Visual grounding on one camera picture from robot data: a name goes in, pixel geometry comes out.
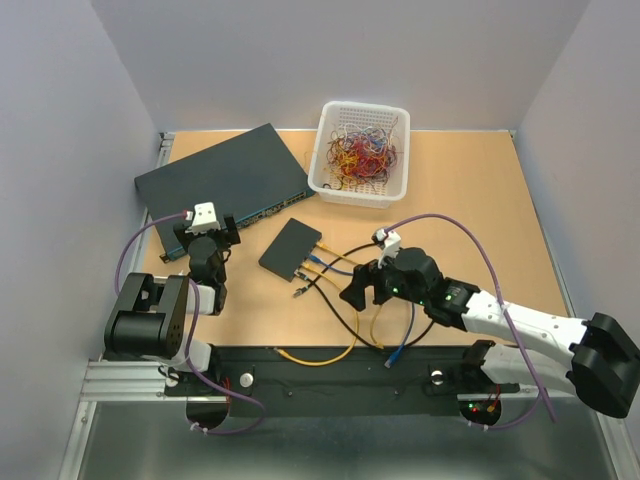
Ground black ethernet cable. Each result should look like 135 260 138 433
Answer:
292 242 436 349

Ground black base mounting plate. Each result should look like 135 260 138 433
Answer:
164 344 521 417

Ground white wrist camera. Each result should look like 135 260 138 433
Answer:
372 228 401 269
185 202 220 235

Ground small black network switch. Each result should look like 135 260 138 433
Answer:
258 218 322 282

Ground tangled colourful wires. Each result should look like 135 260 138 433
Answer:
319 124 404 193

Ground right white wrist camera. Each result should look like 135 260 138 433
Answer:
372 228 401 269

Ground white plastic basket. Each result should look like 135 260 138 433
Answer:
308 101 411 209

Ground aluminium frame rail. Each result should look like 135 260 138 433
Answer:
79 355 621 401

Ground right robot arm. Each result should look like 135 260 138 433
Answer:
340 248 639 418

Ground yellow ethernet cable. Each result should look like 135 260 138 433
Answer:
314 242 386 350
273 264 362 367

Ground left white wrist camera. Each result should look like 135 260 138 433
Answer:
185 202 220 235

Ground large dark network switch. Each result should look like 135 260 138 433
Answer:
133 123 318 264

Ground blue ethernet cable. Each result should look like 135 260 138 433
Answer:
308 253 417 370

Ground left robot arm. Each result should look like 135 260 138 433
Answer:
104 207 241 394

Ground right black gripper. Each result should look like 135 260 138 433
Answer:
337 246 427 312

